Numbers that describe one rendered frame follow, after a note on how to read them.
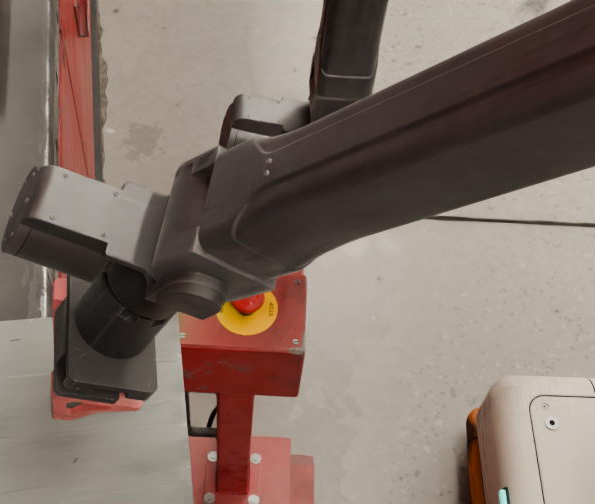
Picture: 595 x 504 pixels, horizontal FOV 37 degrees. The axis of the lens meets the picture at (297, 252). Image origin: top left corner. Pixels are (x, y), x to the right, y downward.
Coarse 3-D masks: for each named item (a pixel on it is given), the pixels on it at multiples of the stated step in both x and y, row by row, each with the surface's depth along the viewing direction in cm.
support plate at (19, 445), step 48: (0, 336) 75; (48, 336) 76; (0, 384) 73; (48, 384) 73; (0, 432) 70; (48, 432) 71; (96, 432) 71; (144, 432) 71; (0, 480) 68; (48, 480) 69; (96, 480) 69; (144, 480) 69
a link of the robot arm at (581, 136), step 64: (576, 0) 33; (448, 64) 37; (512, 64) 34; (576, 64) 31; (320, 128) 43; (384, 128) 38; (448, 128) 36; (512, 128) 34; (576, 128) 33; (192, 192) 51; (256, 192) 45; (320, 192) 42; (384, 192) 40; (448, 192) 39; (192, 256) 48; (256, 256) 47
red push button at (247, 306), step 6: (240, 300) 101; (246, 300) 102; (252, 300) 102; (258, 300) 102; (264, 300) 103; (234, 306) 102; (240, 306) 101; (246, 306) 101; (252, 306) 101; (258, 306) 102; (240, 312) 104; (246, 312) 101; (252, 312) 102
